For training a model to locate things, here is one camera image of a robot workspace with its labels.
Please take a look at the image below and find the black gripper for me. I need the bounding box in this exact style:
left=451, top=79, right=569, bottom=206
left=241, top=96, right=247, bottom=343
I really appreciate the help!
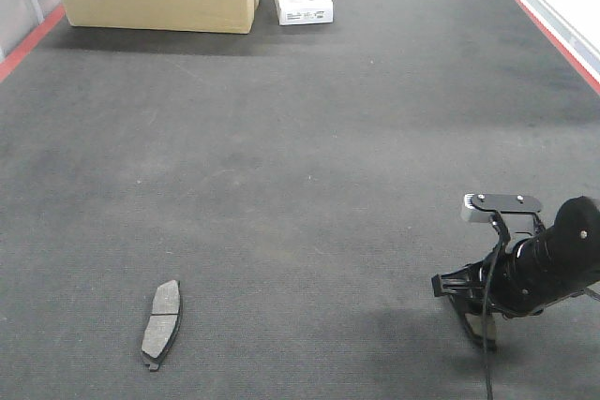
left=431, top=235, right=553, bottom=319

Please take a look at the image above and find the grey brake pad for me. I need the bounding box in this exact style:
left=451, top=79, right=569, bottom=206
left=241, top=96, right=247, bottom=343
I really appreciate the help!
left=463, top=313, right=497, bottom=351
left=141, top=280, right=183, bottom=372

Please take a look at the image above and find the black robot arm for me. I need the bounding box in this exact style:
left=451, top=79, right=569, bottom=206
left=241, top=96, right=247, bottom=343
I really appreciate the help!
left=431, top=193, right=599, bottom=318

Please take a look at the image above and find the black conveyor belt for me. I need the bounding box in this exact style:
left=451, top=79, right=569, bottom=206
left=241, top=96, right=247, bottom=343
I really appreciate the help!
left=1, top=0, right=599, bottom=399

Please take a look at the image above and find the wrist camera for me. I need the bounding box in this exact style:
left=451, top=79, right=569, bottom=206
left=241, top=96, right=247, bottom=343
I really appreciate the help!
left=460, top=193, right=542, bottom=223

